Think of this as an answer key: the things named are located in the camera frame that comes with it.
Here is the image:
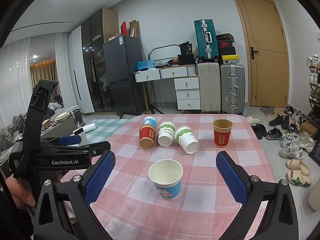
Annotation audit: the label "pink checked tablecloth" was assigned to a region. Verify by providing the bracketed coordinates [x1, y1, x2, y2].
[61, 113, 277, 240]

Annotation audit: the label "black refrigerator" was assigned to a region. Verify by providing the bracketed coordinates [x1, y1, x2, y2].
[104, 35, 145, 116]

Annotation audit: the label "white green paper cup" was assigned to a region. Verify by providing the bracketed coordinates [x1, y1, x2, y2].
[158, 121, 176, 147]
[175, 126, 200, 154]

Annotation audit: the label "white paper roll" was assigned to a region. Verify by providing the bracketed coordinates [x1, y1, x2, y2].
[82, 123, 97, 133]

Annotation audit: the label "glass door cabinet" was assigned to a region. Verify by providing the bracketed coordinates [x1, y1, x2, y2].
[81, 8, 118, 112]

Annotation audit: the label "left hand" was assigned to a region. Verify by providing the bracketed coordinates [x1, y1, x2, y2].
[6, 175, 36, 210]

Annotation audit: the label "beige suitcase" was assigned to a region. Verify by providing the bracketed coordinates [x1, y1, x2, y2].
[198, 62, 221, 113]

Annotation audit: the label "teal checked tablecloth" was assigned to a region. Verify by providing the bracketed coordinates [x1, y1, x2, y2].
[85, 119, 128, 144]

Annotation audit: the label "white green paper cup right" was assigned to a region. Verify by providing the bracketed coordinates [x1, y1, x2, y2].
[175, 126, 200, 154]

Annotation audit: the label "white drawer desk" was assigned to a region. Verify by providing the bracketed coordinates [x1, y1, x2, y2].
[135, 64, 201, 111]

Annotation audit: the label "teal suitcase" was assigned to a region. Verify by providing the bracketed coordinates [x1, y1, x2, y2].
[194, 19, 219, 61]

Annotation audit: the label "blue bunny paper cup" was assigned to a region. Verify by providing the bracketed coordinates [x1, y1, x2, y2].
[148, 159, 183, 199]

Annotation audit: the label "silver suitcase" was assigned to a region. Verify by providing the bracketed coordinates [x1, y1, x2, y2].
[220, 64, 245, 115]

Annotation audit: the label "red paper cup upright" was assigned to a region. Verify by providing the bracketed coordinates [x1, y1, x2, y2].
[213, 119, 233, 147]

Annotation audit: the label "blue paper cup lying far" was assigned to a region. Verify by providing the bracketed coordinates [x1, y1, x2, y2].
[143, 116, 157, 128]

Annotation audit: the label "shoe rack with shoes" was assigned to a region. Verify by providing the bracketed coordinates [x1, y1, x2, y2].
[306, 52, 320, 126]

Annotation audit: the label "wooden door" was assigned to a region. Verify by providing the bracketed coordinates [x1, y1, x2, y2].
[235, 0, 289, 107]

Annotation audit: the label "red paper cup lying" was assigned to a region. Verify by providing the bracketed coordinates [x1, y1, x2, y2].
[139, 124, 156, 150]

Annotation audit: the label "stacked shoe boxes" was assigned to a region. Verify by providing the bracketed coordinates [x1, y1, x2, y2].
[216, 33, 240, 64]

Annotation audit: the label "white green paper cup left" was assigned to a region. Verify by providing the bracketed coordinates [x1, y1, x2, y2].
[158, 121, 176, 147]

